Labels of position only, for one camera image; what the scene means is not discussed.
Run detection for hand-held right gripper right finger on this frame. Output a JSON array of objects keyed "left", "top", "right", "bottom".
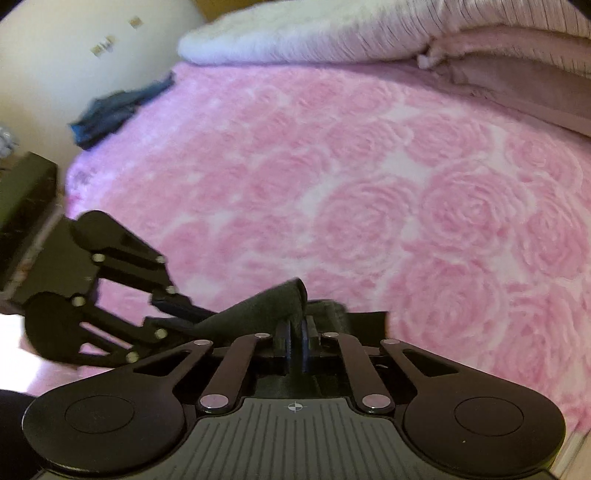
[{"left": 297, "top": 318, "right": 463, "bottom": 415}]

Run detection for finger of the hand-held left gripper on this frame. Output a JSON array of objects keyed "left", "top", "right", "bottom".
[
  {"left": 92, "top": 220, "right": 219, "bottom": 325},
  {"left": 74, "top": 295, "right": 168, "bottom": 368}
]

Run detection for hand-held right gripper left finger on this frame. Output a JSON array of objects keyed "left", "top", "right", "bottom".
[{"left": 130, "top": 320, "right": 297, "bottom": 415}]

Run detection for dark grey pants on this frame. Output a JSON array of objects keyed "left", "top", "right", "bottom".
[{"left": 194, "top": 277, "right": 389, "bottom": 344}]

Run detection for silver puffer jacket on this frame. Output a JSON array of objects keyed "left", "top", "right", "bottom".
[{"left": 0, "top": 126, "right": 20, "bottom": 158}]

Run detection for blue-grey jeans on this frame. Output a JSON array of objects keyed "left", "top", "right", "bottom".
[{"left": 68, "top": 73, "right": 177, "bottom": 150}]

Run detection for pink rose blanket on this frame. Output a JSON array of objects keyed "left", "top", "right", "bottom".
[{"left": 65, "top": 61, "right": 591, "bottom": 435}]

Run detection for white ribbed quilt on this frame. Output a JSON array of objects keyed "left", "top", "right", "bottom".
[{"left": 177, "top": 0, "right": 591, "bottom": 80}]

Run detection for mauve duvet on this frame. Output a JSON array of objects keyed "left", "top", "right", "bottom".
[{"left": 417, "top": 27, "right": 591, "bottom": 149}]

